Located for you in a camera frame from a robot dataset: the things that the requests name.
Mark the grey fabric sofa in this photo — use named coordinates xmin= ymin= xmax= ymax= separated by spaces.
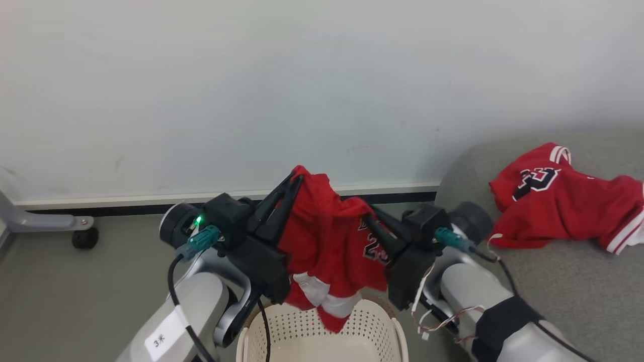
xmin=435 ymin=132 xmax=644 ymax=362

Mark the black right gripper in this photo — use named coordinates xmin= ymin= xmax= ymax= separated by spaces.
xmin=362 ymin=205 xmax=439 ymax=311

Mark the white perforated plastic laundry basket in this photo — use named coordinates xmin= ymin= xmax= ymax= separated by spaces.
xmin=235 ymin=296 xmax=410 ymax=362

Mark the red number 23 basketball jersey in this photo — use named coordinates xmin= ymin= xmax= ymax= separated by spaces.
xmin=489 ymin=142 xmax=644 ymax=256

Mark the white paper label tag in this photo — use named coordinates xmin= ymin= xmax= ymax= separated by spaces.
xmin=144 ymin=311 xmax=191 ymax=361

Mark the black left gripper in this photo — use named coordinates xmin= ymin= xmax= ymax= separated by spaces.
xmin=225 ymin=173 xmax=305 ymax=305

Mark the thin red white wire bundle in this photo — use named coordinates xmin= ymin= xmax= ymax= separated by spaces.
xmin=410 ymin=261 xmax=486 ymax=344

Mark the black cable with teal plug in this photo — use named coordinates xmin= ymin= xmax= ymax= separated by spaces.
xmin=434 ymin=227 xmax=597 ymax=362
xmin=168 ymin=225 xmax=222 ymax=362

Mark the thin black cable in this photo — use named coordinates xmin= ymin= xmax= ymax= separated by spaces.
xmin=257 ymin=299 xmax=273 ymax=362

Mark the red basketball shorts white trim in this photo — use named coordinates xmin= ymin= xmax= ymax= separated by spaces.
xmin=276 ymin=165 xmax=404 ymax=334

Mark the black caster wheel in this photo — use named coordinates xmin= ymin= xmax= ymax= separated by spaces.
xmin=71 ymin=227 xmax=100 ymax=250

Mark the grey metal stand leg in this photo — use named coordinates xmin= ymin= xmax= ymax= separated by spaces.
xmin=0 ymin=190 xmax=95 ymax=233

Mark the white and black baseboard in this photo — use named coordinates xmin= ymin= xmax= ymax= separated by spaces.
xmin=14 ymin=182 xmax=441 ymax=217

